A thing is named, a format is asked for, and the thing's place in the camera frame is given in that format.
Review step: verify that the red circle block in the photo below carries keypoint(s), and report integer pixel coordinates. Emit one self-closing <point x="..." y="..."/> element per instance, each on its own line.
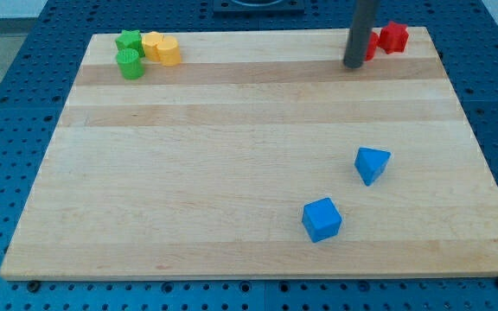
<point x="371" y="46"/>

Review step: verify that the green star block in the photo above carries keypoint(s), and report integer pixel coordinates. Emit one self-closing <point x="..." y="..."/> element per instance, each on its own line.
<point x="130" y="39"/>

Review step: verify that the red star block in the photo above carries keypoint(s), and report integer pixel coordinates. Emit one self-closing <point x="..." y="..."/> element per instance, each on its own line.
<point x="393" y="37"/>

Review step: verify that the wooden board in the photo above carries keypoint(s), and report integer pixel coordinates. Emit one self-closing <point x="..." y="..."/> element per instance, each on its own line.
<point x="201" y="170"/>

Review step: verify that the blue cube block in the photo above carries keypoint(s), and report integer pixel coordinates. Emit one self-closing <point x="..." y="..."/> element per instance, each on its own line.
<point x="321" y="219"/>

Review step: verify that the blue triangle block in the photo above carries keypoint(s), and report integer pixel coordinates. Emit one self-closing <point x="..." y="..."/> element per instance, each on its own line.
<point x="371" y="163"/>

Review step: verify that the yellow cylinder block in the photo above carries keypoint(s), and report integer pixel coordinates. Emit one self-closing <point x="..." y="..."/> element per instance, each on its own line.
<point x="169" y="51"/>

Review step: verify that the green cylinder block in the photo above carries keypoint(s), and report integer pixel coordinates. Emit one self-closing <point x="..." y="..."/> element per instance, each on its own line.
<point x="129" y="63"/>

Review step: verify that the yellow heart block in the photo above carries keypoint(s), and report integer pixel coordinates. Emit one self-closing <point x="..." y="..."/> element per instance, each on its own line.
<point x="150" y="42"/>

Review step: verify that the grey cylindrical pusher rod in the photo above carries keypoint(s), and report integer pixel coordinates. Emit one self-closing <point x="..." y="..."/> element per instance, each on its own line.
<point x="359" y="33"/>

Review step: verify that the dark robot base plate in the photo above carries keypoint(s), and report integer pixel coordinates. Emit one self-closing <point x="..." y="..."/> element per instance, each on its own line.
<point x="251" y="6"/>

